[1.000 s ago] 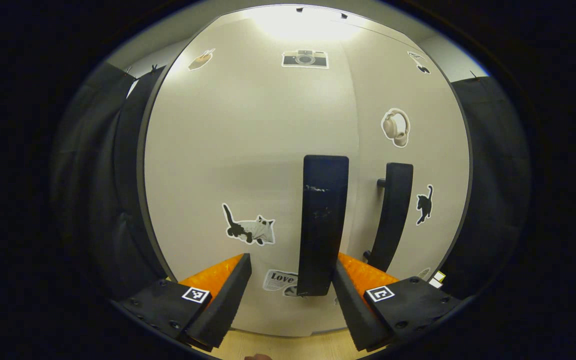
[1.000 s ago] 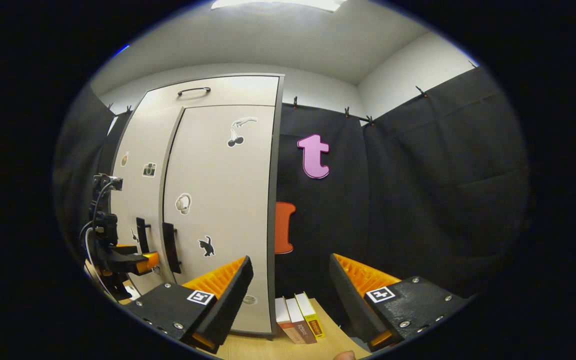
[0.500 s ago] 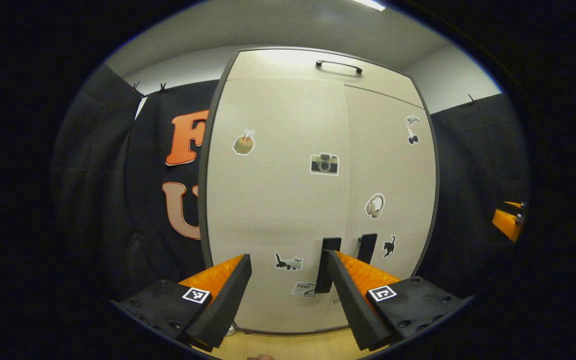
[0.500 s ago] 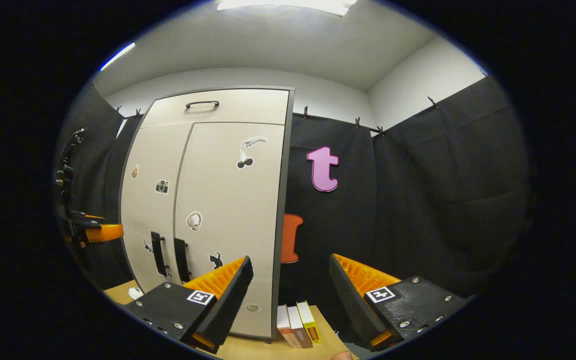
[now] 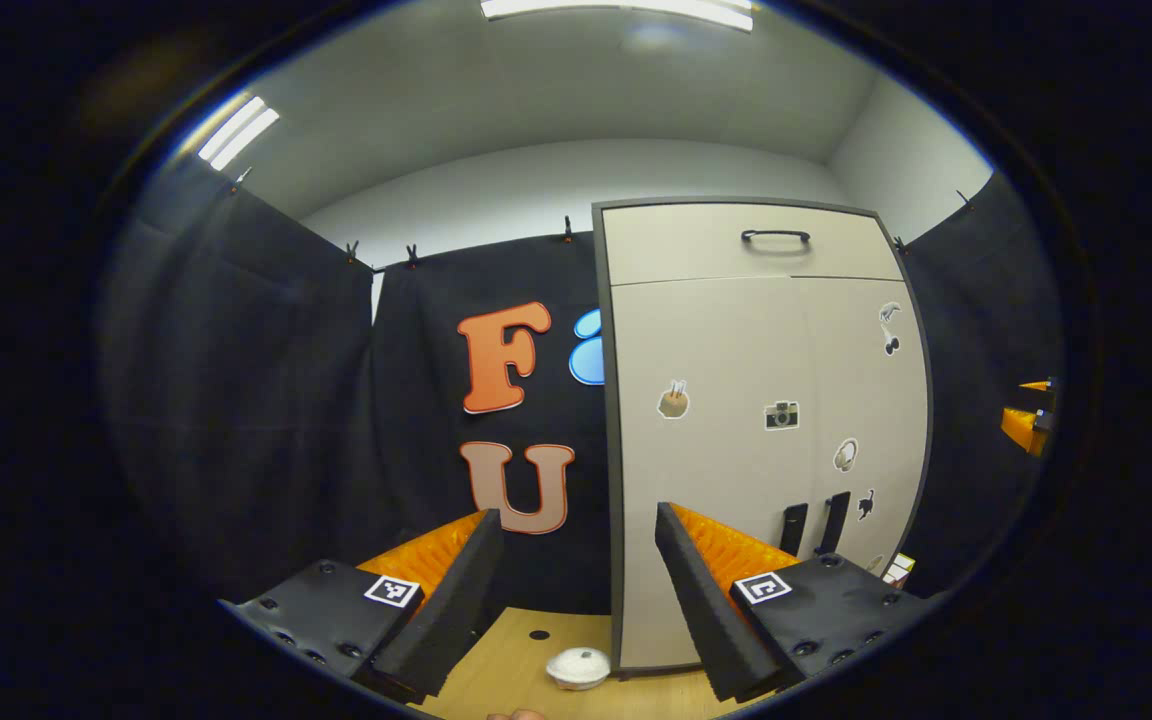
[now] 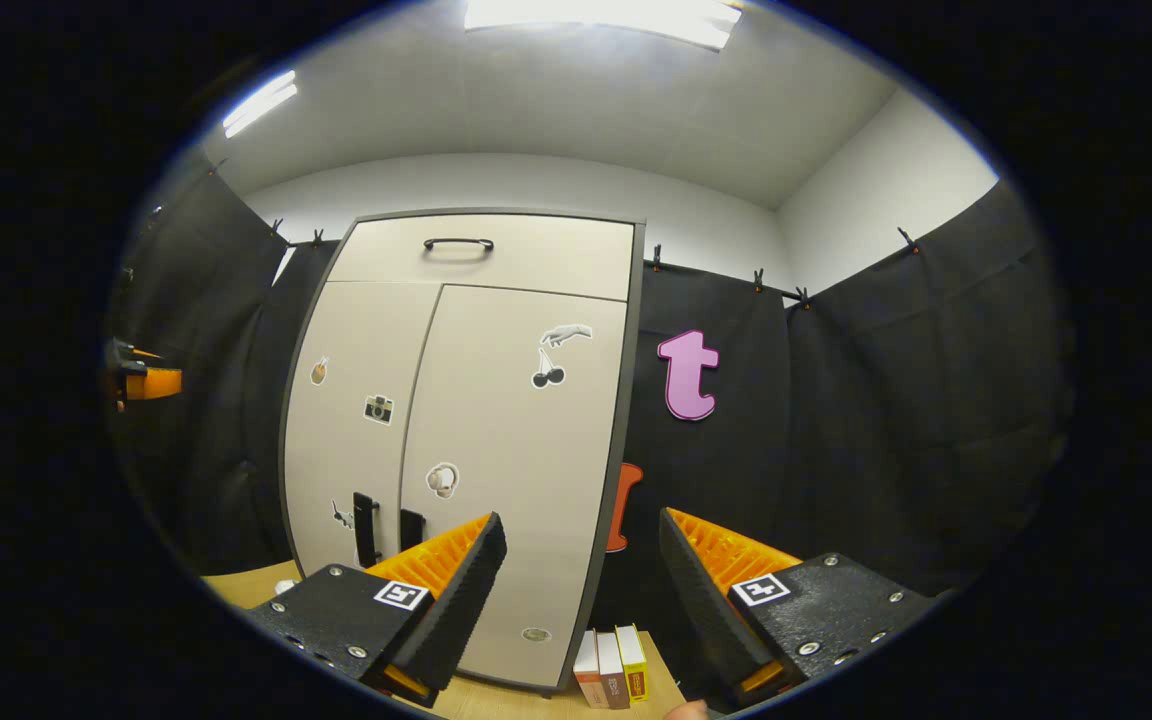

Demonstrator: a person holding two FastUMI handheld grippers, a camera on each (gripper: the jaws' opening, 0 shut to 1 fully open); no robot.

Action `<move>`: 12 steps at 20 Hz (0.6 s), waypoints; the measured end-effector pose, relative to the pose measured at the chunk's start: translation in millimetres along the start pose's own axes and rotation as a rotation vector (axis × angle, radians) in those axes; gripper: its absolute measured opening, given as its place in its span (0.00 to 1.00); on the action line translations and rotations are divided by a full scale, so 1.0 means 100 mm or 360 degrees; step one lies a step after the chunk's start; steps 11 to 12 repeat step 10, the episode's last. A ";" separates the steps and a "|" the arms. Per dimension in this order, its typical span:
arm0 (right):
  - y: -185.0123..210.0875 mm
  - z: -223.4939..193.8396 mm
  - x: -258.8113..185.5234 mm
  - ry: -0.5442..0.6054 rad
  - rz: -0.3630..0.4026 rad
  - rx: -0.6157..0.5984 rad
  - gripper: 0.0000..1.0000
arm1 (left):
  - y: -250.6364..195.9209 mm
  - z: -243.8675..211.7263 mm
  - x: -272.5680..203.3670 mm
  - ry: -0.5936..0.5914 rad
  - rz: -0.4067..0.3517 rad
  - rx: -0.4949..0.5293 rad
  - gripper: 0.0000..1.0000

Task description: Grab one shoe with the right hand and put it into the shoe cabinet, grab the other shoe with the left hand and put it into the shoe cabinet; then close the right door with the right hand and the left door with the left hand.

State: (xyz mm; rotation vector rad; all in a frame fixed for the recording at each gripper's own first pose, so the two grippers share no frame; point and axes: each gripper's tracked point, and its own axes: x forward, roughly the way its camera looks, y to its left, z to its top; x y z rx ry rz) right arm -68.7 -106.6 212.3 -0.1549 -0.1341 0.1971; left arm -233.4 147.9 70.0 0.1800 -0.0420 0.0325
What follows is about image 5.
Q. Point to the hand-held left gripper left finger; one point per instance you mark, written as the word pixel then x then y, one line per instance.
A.
pixel 456 610

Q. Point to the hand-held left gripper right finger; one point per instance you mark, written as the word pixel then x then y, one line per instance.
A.
pixel 701 610

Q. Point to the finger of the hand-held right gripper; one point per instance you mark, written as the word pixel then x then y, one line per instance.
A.
pixel 1039 385
pixel 1024 428

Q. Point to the white shoe cabinet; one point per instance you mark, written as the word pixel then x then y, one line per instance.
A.
pixel 609 430

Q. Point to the cream cabinet drawer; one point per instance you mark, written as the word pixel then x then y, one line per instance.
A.
pixel 676 245

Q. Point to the white lidded bowl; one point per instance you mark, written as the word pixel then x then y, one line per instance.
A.
pixel 578 668

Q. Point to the small colourful box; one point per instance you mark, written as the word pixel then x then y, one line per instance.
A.
pixel 898 571

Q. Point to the black backdrop cloth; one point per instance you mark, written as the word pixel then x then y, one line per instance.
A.
pixel 266 400

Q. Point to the small ceiling light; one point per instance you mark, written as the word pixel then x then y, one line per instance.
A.
pixel 238 132

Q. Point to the long ceiling light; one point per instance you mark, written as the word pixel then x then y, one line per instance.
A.
pixel 616 10

